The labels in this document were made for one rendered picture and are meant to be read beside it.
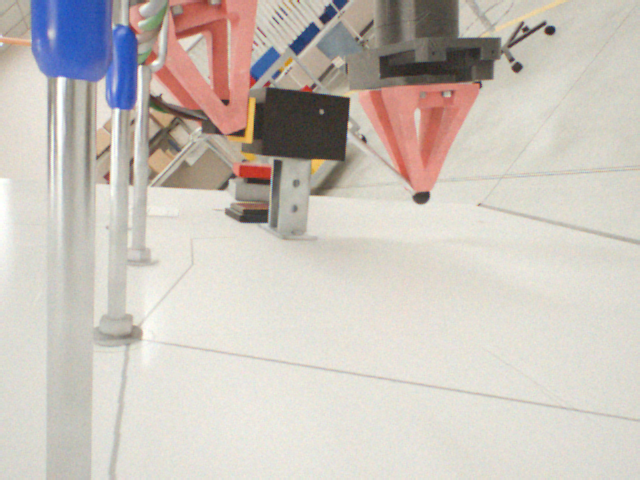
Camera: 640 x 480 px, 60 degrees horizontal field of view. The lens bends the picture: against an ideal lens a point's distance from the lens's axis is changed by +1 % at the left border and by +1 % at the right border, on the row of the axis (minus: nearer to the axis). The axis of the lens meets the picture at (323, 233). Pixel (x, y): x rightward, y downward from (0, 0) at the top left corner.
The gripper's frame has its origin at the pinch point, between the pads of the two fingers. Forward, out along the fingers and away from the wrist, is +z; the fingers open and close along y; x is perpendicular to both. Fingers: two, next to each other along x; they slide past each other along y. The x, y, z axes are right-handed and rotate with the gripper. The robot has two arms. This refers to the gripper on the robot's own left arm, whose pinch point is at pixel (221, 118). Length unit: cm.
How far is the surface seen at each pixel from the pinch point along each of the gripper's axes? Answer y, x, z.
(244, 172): -17.3, 5.3, 6.6
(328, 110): 2.3, 5.9, 1.6
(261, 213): -4.3, 1.6, 7.5
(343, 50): -593, 352, 11
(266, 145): 2.2, 1.4, 2.2
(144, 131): 7.6, -5.7, -1.1
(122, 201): 16.9, -8.4, 0.1
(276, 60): -371, 165, -2
